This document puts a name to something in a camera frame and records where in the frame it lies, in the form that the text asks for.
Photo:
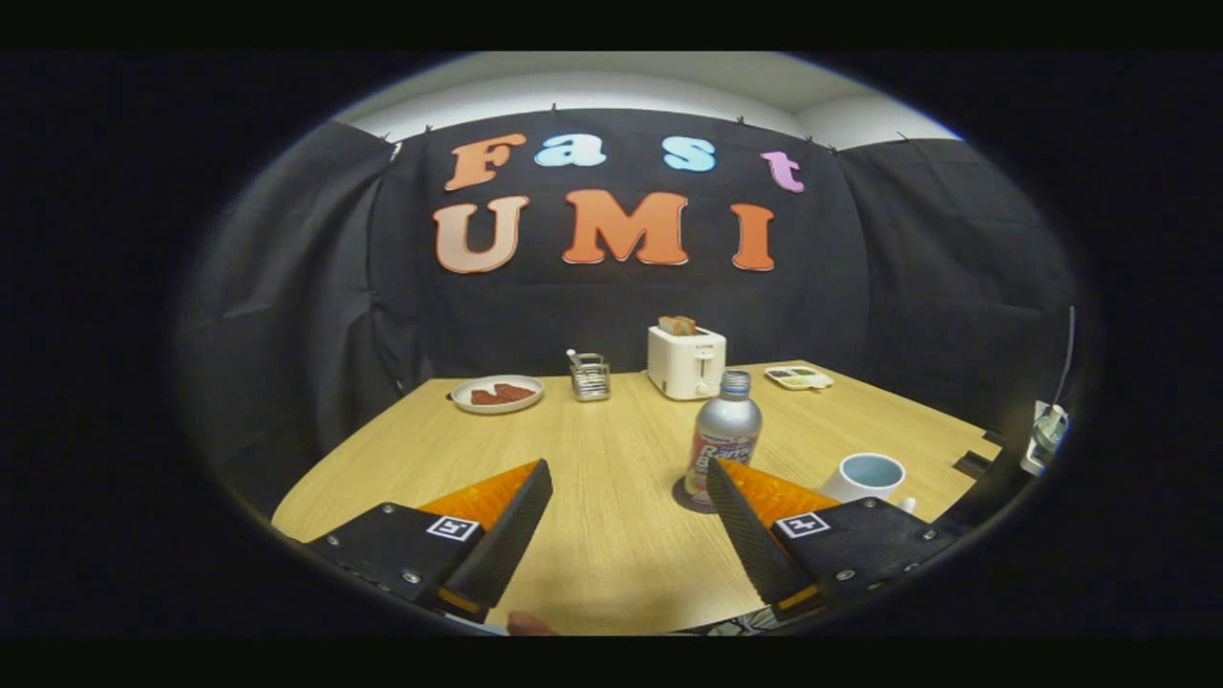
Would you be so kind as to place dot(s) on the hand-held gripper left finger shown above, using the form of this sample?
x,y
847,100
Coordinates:
x,y
506,535

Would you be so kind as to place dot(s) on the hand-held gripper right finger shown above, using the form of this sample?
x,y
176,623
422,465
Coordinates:
x,y
755,535

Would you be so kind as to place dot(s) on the dark round coaster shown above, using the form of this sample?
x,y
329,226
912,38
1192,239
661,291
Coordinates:
x,y
683,497

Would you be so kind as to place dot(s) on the silver juice bottle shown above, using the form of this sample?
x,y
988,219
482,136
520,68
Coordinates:
x,y
723,420

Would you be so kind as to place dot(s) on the white cup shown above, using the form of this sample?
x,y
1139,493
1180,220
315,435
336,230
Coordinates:
x,y
860,478

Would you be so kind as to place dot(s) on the wooden table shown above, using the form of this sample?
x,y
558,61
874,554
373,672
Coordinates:
x,y
592,497

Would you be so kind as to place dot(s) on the red food piece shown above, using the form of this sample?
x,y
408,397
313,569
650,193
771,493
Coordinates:
x,y
482,397
516,392

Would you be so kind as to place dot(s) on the white plate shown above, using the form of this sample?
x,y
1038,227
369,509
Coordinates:
x,y
463,401

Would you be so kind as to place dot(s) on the small white tray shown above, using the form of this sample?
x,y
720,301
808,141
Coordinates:
x,y
799,378

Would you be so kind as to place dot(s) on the white toaster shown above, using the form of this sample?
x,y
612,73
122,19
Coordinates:
x,y
678,368

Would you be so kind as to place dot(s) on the toast slice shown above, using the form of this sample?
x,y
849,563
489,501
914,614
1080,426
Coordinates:
x,y
677,326

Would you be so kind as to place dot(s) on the black backdrop cloth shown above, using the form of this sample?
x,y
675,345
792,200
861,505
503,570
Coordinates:
x,y
611,296

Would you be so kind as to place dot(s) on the white device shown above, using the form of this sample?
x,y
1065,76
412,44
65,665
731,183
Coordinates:
x,y
1043,440

